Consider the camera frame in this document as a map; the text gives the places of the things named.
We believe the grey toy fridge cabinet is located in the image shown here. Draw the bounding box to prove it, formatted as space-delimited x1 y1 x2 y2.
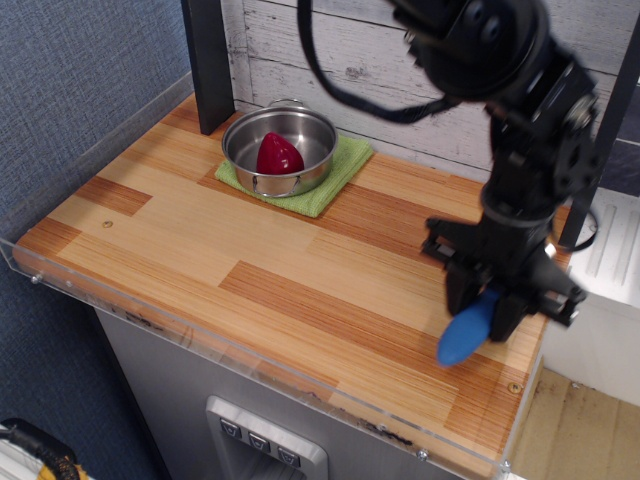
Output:
98 312 454 479

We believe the silver dispenser panel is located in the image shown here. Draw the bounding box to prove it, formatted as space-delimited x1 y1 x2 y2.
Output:
206 395 329 479

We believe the black right post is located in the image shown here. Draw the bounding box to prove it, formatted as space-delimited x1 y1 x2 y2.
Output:
557 0 640 249

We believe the blue handled metal spoon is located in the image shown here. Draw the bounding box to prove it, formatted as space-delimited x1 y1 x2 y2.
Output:
436 289 499 367

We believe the yellow tape object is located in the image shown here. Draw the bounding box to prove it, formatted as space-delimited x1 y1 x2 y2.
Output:
36 464 89 480

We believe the green cloth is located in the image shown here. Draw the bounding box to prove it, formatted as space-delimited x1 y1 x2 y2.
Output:
215 135 374 218

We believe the clear acrylic guard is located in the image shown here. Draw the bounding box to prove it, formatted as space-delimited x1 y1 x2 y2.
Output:
1 68 547 479

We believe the black post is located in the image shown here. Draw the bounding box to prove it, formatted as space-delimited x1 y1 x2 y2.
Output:
181 0 235 135
557 0 640 249

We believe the steel pot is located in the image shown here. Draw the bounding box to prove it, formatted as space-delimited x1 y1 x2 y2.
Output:
222 102 338 198

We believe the white side cabinet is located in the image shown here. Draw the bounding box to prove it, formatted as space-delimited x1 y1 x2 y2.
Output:
541 188 639 405

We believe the red pepper toy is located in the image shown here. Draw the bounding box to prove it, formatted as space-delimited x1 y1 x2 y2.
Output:
256 132 304 175

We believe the black cable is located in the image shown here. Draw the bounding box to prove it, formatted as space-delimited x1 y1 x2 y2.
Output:
297 0 456 125

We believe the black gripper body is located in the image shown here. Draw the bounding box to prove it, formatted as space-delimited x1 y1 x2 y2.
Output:
422 200 586 327

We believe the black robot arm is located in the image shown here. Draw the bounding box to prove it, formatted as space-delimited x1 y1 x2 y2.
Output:
394 1 600 342

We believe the black left post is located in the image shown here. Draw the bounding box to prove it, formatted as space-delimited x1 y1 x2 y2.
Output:
181 0 235 135

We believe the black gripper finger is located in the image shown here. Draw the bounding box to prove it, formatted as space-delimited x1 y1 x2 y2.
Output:
445 262 487 314
489 294 527 343

